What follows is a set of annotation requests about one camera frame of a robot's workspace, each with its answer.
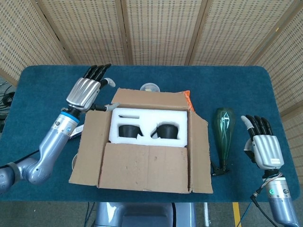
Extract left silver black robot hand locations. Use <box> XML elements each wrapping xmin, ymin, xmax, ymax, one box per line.
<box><xmin>65</xmin><ymin>63</ymin><xmax>119</xmax><ymax>112</ymax></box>

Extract white blue wrap roll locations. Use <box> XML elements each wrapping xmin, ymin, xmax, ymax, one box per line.
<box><xmin>70</xmin><ymin>125</ymin><xmax>83</xmax><ymax>139</ymax></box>

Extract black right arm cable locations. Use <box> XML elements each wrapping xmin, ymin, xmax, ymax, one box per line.
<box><xmin>250</xmin><ymin>192</ymin><xmax>280</xmax><ymax>227</ymax></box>

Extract black floor cables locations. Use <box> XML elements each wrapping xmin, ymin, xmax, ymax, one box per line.
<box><xmin>0</xmin><ymin>80</ymin><xmax>16</xmax><ymax>112</ymax></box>

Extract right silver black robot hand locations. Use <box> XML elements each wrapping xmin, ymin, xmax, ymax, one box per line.
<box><xmin>241</xmin><ymin>114</ymin><xmax>285</xmax><ymax>170</ymax></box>

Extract white foam insert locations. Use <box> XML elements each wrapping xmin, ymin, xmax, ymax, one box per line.
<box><xmin>108</xmin><ymin>107</ymin><xmax>188</xmax><ymax>148</ymax></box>

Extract black cup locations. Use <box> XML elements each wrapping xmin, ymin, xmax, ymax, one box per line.
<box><xmin>118</xmin><ymin>124</ymin><xmax>144</xmax><ymax>138</ymax></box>
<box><xmin>151</xmin><ymin>122</ymin><xmax>178</xmax><ymax>140</ymax></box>

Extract green glass vase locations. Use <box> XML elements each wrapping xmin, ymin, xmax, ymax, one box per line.
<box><xmin>214</xmin><ymin>107</ymin><xmax>236</xmax><ymax>166</ymax></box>

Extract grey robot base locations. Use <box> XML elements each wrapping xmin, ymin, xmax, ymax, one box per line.
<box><xmin>94</xmin><ymin>202</ymin><xmax>197</xmax><ymax>227</ymax></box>

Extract blue table mat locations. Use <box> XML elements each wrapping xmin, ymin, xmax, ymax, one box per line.
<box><xmin>0</xmin><ymin>65</ymin><xmax>300</xmax><ymax>203</ymax></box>

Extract woven bamboo folding screen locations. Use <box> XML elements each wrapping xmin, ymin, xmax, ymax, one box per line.
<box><xmin>0</xmin><ymin>0</ymin><xmax>303</xmax><ymax>171</ymax></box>

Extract clear jar of clips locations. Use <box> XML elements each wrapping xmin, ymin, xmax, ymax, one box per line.
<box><xmin>139</xmin><ymin>82</ymin><xmax>160</xmax><ymax>92</ymax></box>

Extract blue floor cable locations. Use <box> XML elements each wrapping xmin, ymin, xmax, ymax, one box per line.
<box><xmin>241</xmin><ymin>202</ymin><xmax>251</xmax><ymax>227</ymax></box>

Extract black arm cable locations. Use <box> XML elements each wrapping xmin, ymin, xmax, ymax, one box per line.
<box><xmin>250</xmin><ymin>192</ymin><xmax>280</xmax><ymax>227</ymax></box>
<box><xmin>0</xmin><ymin>151</ymin><xmax>40</xmax><ymax>169</ymax></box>

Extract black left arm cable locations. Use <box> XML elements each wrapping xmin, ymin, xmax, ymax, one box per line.
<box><xmin>0</xmin><ymin>151</ymin><xmax>40</xmax><ymax>169</ymax></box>

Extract brown cardboard box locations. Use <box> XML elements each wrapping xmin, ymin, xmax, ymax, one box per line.
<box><xmin>68</xmin><ymin>87</ymin><xmax>214</xmax><ymax>194</ymax></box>

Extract orange white snack packet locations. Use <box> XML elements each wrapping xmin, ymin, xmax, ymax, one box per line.
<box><xmin>182</xmin><ymin>89</ymin><xmax>196</xmax><ymax>112</ymax></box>

